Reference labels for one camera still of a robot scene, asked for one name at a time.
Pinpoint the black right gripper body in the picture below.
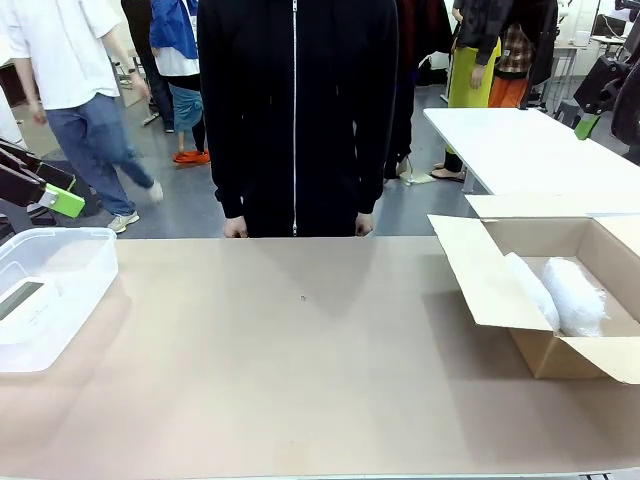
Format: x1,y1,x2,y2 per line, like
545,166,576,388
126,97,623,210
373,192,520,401
574,54,627,117

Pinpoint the unwrapped white digital clock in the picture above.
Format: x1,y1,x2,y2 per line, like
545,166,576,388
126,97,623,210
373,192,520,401
0,279,62,346

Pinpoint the bubble-wrapped clock showing grey face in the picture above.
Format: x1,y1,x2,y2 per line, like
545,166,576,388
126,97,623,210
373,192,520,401
503,252,560,334

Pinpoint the bubble-wrapped clock fully white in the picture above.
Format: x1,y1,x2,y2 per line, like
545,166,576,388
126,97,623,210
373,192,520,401
542,256,610,338

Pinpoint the person's left forearm black sleeve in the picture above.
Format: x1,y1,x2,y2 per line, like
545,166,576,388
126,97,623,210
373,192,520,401
355,89,401,217

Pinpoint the person's right forearm black sleeve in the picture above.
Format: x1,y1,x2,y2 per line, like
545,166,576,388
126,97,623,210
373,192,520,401
197,89,247,221

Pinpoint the person's right hand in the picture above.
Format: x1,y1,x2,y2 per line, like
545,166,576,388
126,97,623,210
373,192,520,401
222,215,249,240

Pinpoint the white side table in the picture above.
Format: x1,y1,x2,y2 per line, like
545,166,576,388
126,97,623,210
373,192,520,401
423,107,640,197

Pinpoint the person in orange trousers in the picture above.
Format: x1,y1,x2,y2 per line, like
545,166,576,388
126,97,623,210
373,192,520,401
487,22,532,110

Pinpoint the clear plastic bin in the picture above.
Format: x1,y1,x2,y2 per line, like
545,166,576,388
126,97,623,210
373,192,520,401
0,227,120,374

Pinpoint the person in white shirt jeans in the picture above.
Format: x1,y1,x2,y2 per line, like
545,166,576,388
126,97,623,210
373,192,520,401
0,0,166,235

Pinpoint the person in yellow apron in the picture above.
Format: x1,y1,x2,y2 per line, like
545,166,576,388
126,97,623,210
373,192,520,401
430,0,504,183

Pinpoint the person in blue jacket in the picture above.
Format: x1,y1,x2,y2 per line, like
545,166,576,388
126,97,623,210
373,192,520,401
149,0,212,167

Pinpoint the brown cardboard box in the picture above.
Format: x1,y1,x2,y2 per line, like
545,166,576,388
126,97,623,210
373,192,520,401
427,194,640,385

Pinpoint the person in black hoodie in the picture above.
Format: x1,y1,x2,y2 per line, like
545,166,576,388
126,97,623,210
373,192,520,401
196,0,402,239

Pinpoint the black braided cable sleeve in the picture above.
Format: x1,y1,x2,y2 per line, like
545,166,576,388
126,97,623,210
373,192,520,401
610,64,640,167

